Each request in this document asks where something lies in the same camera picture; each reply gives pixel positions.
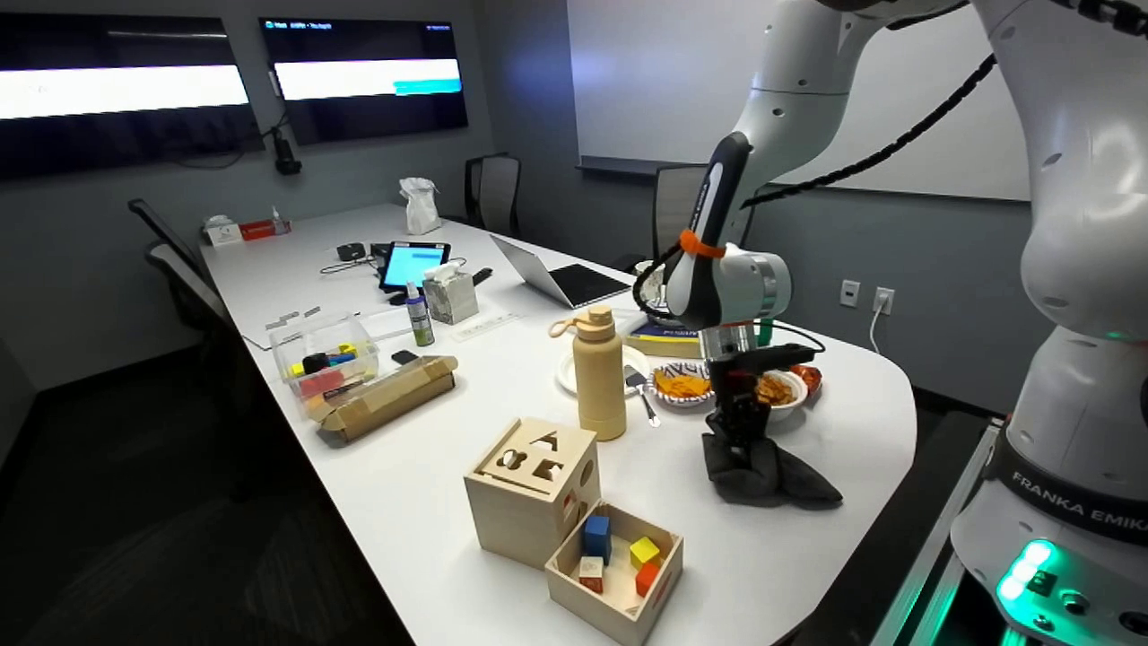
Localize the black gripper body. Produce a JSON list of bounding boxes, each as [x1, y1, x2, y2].
[[699, 314, 820, 407]]

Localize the black towel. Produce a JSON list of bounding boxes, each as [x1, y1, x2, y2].
[[699, 407, 846, 513]]

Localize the white bowl with snacks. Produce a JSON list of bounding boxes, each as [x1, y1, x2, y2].
[[753, 365, 815, 418]]

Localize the small red bowl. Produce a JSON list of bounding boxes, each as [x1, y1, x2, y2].
[[792, 357, 830, 405]]

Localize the patterned bowl with orange snacks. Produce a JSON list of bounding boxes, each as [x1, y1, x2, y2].
[[646, 357, 720, 411]]

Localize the yellow and blue book stack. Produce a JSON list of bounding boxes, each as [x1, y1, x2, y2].
[[625, 318, 711, 361]]

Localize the metal spoon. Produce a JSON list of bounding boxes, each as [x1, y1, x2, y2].
[[625, 365, 661, 424]]

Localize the white plate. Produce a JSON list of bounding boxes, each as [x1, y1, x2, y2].
[[553, 339, 657, 399]]

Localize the beige water bottle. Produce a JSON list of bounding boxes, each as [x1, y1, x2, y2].
[[551, 304, 631, 446]]

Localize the grey office chair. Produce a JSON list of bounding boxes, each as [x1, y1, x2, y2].
[[651, 160, 762, 273]]

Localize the orange wooden block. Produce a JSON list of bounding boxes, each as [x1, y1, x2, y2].
[[631, 556, 668, 599]]

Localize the blue wooden block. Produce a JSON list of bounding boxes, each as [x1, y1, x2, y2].
[[577, 513, 616, 558]]

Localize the wooden open tray box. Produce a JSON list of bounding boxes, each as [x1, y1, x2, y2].
[[542, 499, 689, 646]]

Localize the red and white wooden block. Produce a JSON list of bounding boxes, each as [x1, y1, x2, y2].
[[575, 551, 612, 595]]

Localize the wooden shape sorter cube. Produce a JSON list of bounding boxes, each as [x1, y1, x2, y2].
[[462, 417, 608, 570]]

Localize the silver open laptop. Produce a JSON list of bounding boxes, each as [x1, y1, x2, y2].
[[488, 230, 634, 310]]

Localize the black office chair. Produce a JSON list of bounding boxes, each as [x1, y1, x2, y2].
[[462, 151, 523, 237]]

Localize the white tissue box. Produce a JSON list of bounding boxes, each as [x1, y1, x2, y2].
[[420, 263, 484, 327]]

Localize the small bottle with green label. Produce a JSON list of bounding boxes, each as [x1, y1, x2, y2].
[[406, 287, 439, 352]]

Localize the tablet with lit screen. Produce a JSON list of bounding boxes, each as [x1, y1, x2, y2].
[[378, 237, 456, 292]]

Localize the white paper bag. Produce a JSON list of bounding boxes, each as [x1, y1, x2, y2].
[[396, 173, 444, 241]]

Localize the clear plastic container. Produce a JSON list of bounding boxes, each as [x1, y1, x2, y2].
[[270, 310, 384, 405]]

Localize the small black devices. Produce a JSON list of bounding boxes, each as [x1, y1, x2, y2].
[[335, 241, 396, 266]]

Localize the white paper sheets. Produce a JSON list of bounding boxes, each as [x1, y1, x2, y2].
[[240, 296, 353, 356]]

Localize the red and white box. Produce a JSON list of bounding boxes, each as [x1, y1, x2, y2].
[[203, 208, 295, 251]]

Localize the dark office chair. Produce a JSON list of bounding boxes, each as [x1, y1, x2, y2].
[[127, 194, 236, 339]]

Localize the wall outlet with plug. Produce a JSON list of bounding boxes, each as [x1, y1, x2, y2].
[[866, 282, 900, 356]]

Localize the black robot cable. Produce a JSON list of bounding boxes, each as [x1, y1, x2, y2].
[[748, 48, 1000, 208]]

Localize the white wall whiteboard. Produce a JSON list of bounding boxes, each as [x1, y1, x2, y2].
[[563, 0, 1035, 208]]

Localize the wall monitor with teal bar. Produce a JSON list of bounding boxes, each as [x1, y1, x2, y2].
[[258, 15, 475, 147]]

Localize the large wall monitor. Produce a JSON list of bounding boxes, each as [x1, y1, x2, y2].
[[0, 9, 266, 187]]

